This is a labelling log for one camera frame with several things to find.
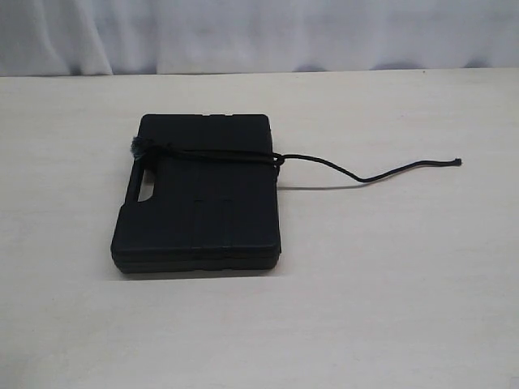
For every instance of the white backdrop curtain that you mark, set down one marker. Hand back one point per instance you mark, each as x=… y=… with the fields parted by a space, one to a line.
x=222 y=37

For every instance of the black plastic carrying case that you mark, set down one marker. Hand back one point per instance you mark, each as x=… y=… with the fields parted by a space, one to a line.
x=202 y=196

